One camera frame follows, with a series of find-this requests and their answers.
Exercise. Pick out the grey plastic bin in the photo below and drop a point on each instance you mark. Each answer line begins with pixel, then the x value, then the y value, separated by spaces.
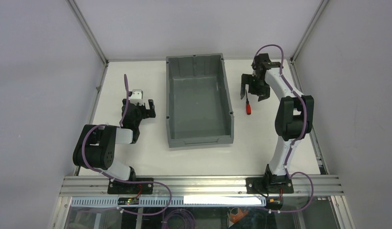
pixel 198 105

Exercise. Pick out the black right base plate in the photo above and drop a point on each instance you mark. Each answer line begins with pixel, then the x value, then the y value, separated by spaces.
pixel 256 186

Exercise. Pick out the aluminium front rail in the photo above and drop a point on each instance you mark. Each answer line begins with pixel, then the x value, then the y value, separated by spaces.
pixel 96 186

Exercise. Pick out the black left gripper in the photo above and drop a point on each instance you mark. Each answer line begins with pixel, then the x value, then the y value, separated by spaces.
pixel 138 108

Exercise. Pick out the white slotted cable duct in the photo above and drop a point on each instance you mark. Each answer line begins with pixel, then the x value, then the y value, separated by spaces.
pixel 185 201

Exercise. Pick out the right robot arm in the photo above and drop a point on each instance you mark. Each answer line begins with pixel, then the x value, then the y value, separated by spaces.
pixel 294 117

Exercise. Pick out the orange object under table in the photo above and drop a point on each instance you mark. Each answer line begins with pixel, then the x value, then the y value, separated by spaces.
pixel 236 214

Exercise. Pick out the red handled screwdriver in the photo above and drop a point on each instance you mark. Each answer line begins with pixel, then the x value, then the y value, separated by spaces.
pixel 247 107

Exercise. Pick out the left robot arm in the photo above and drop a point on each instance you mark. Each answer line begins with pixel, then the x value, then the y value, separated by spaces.
pixel 95 148

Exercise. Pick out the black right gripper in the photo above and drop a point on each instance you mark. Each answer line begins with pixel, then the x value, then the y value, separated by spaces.
pixel 255 85

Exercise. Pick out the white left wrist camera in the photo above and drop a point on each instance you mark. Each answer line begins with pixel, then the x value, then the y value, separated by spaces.
pixel 136 97

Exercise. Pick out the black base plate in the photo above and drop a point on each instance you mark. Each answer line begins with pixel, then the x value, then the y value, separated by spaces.
pixel 119 188
pixel 256 186

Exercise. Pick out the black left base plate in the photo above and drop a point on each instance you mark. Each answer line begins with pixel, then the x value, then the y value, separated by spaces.
pixel 119 188

